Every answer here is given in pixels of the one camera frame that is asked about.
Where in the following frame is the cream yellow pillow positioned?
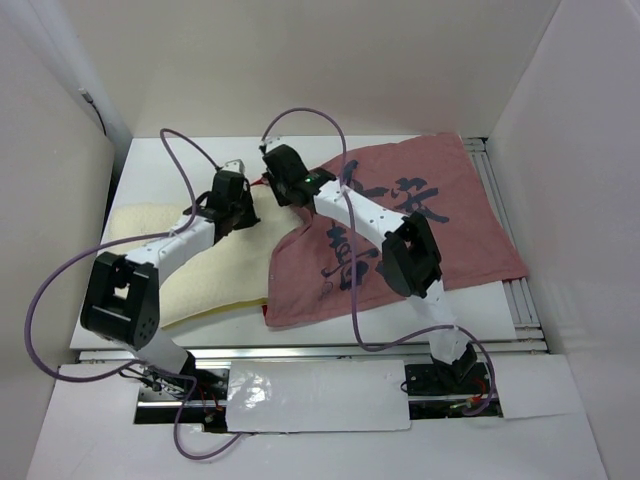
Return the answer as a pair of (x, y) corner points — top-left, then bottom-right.
(106, 185), (303, 329)

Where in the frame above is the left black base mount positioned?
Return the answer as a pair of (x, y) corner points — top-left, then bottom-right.
(119, 363), (230, 434)

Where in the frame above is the aluminium rail front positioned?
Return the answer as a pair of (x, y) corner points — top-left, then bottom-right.
(77, 342), (441, 364)

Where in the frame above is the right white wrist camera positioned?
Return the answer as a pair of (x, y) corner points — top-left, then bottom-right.
(258, 136), (281, 154)

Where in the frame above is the small wall cable plug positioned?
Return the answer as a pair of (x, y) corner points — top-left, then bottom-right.
(78, 88), (108, 136)

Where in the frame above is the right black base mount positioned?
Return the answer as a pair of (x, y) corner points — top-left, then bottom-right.
(400, 362), (491, 421)

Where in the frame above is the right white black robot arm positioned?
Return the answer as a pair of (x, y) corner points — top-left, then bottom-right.
(259, 144), (477, 392)

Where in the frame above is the aluminium rail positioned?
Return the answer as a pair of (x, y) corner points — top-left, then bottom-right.
(464, 134), (546, 351)
(77, 342), (441, 364)

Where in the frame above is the aluminium rail right side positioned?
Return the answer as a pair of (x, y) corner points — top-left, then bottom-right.
(464, 134), (546, 351)

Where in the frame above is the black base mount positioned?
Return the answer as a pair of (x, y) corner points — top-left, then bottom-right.
(119, 363), (230, 434)
(400, 362), (491, 421)

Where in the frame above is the white cover plate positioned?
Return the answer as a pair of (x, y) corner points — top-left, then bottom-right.
(225, 360), (411, 433)

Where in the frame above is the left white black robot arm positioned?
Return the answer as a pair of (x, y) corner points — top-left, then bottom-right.
(80, 160), (259, 399)

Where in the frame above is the pink red printed pillowcase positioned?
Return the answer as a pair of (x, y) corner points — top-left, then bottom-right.
(264, 133), (528, 328)

